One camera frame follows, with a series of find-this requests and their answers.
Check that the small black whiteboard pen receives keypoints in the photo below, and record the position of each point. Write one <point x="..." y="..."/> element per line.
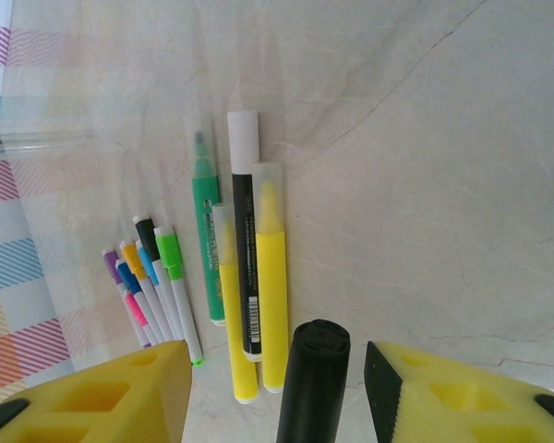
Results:
<point x="164" y="295"/>

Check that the thick black marker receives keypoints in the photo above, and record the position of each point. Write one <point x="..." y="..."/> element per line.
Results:
<point x="314" y="387"/>

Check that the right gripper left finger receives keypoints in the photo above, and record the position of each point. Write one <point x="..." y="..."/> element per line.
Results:
<point x="97" y="397"/>

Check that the white marker green cap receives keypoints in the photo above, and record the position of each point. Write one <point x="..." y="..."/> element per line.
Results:
<point x="160" y="309"/>

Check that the slim black barcode marker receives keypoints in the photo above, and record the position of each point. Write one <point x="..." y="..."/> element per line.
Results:
<point x="247" y="258"/>

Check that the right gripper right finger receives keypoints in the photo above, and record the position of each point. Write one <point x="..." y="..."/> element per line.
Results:
<point x="466" y="406"/>

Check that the green highlighter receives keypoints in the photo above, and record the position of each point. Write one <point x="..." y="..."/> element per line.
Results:
<point x="208" y="258"/>

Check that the yellow highlighter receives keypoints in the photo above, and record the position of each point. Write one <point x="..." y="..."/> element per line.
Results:
<point x="272" y="300"/>
<point x="240" y="332"/>

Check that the small pink whiteboard pen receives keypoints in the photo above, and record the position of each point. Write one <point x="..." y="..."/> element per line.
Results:
<point x="144" y="333"/>

